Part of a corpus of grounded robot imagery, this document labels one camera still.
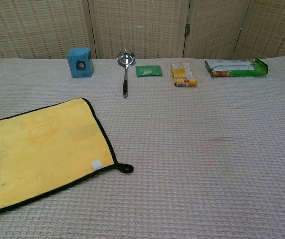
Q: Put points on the brass screen hinge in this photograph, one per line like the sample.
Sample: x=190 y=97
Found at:
x=187 y=29

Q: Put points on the woven folding screen panel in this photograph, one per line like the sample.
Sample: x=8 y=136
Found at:
x=274 y=27
x=214 y=27
x=139 y=27
x=32 y=27

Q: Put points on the yellow cloth with black trim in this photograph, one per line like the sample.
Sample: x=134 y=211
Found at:
x=32 y=161

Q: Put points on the blue cardboard box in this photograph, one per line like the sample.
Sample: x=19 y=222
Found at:
x=80 y=63

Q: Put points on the white waffle tablecloth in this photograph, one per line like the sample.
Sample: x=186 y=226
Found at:
x=194 y=149

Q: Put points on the small green packet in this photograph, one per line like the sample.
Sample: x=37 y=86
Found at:
x=149 y=70

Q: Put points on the green and white snack bag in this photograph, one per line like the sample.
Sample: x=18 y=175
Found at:
x=234 y=67

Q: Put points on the yellow food box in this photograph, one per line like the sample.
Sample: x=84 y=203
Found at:
x=184 y=74

